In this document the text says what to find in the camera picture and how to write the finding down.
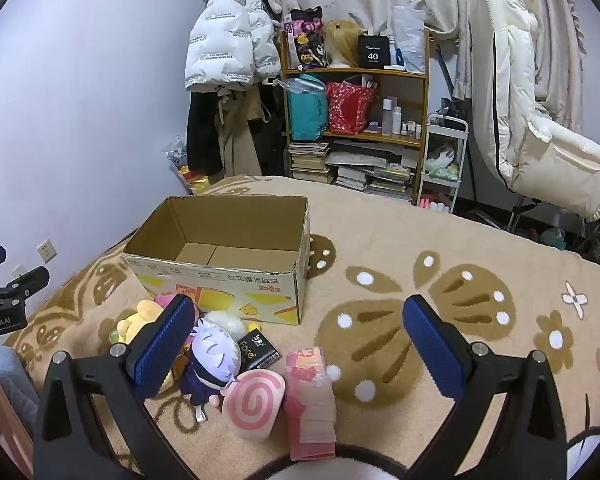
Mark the pink tissue pack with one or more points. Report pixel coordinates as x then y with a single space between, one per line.
310 410

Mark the wide pile of magazines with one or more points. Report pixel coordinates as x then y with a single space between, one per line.
375 170

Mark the red patterned bag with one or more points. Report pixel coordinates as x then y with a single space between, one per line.
350 107

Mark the narrow stack of books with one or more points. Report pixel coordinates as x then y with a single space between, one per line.
307 162

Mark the teal bag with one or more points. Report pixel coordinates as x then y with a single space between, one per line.
307 110

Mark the short white bottle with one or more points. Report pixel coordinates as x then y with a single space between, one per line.
397 121

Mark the white-haired doll plush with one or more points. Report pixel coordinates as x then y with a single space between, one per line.
212 355

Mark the pile of colourful packets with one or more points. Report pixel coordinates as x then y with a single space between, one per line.
190 175

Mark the white wall socket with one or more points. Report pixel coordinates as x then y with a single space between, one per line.
46 251
19 272

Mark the white puffer jacket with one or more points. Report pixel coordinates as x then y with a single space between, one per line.
225 35

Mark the white fluffy plush toy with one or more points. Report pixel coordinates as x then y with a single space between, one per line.
227 322

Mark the beige hanging pants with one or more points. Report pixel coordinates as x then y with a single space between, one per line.
237 135

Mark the green soft cloth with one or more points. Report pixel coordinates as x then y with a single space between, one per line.
440 160

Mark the yellow plush toy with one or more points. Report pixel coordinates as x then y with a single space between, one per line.
130 325

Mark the tall white bottle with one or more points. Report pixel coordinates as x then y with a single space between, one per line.
387 117

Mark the clear plastic bag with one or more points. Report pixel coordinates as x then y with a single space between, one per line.
409 40

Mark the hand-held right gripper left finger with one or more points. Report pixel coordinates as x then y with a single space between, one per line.
162 350

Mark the wooden shelf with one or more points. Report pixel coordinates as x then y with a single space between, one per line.
422 110

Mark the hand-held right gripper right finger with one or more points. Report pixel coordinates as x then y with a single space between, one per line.
432 350

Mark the black tissue pack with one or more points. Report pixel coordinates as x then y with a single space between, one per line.
257 352

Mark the printed cardboard box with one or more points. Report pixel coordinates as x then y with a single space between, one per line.
220 280

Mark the beige printed blanket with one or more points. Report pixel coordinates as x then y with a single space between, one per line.
380 260

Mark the pink swirl plush cushion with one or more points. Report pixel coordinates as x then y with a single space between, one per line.
252 405

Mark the colourful printed bag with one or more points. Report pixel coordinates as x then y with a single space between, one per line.
302 40

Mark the blue grey cloth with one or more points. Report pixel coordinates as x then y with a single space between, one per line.
15 380

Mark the white rolling cart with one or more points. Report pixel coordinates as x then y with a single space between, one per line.
462 160

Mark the blonde wig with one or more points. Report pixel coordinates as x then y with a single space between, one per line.
342 42

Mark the black box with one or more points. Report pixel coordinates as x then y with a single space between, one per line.
374 52

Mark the black hanging garment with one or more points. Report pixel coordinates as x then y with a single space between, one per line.
202 130

